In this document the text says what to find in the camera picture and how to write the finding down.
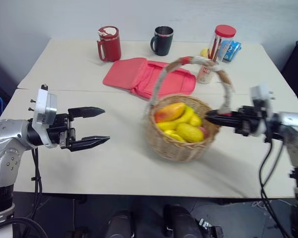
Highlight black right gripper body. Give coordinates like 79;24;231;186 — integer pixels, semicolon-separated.
234;105;268;137

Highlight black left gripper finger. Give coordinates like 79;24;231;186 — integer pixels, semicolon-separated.
69;135;111;152
68;106;106;119

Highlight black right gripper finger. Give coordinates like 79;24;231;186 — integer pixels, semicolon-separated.
205;109;237;120
206;116;237;128

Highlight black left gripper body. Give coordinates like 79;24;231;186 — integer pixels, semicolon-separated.
46;113;76;150

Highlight wicker basket with handle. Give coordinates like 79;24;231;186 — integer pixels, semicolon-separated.
144;56;236;164

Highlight red apple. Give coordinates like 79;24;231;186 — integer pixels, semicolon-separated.
198;126;211;140

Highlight small yellow fruit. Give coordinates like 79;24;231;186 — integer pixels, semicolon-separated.
188;113;203;127

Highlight large yellow lemon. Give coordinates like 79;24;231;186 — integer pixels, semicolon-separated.
175;122;205;143

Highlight yellow and red fruit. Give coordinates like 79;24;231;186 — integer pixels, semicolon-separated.
155;106;195;132

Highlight small white red-label bottle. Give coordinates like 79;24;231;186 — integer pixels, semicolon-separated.
197;62;216;85

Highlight red yellow mango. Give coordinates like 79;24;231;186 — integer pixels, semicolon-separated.
154;102;187;123

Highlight yellow star fruit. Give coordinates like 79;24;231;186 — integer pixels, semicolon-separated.
163;129;187;143

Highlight pink lunch bag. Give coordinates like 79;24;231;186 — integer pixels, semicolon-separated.
102;57;198;101

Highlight blue snack packet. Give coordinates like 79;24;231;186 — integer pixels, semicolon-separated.
220;39;242;63

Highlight red lidded mug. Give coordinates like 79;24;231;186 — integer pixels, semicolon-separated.
96;25;122;63

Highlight black box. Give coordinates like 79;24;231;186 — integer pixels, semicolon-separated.
280;39;298;103

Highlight clear jar with red lid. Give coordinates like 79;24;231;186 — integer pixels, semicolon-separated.
208;24;237;63

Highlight dark rounded shape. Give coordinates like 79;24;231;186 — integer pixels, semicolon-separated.
163;204;205;238
104;210;136;238

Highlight black steel-lined mug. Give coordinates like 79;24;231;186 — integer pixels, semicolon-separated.
149;25;175;57

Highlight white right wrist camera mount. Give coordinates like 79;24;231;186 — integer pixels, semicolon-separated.
249;83;277;137

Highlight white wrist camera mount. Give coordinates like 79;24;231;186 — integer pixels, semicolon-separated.
28;84;58;149
249;83;277;137

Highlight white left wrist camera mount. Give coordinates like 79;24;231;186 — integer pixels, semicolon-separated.
28;84;58;149

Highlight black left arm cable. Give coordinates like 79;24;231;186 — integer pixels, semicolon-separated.
29;146;43;220

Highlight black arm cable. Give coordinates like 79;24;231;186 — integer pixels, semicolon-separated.
29;146;43;220
259;138;293;238

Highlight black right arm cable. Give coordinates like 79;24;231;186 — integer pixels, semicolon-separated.
259;138;293;238

